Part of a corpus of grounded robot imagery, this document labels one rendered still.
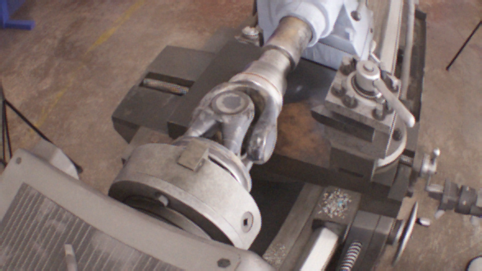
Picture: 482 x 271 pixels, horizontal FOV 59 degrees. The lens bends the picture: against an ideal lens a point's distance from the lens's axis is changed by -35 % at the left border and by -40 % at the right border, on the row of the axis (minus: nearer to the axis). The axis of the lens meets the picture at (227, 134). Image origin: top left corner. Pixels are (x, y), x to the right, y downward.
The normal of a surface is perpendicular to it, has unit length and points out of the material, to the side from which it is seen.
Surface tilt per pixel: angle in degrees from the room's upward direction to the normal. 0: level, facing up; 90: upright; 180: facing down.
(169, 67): 0
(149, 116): 0
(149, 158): 18
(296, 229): 0
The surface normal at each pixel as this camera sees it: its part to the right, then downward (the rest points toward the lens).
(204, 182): 0.37, -0.51
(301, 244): -0.04, -0.70
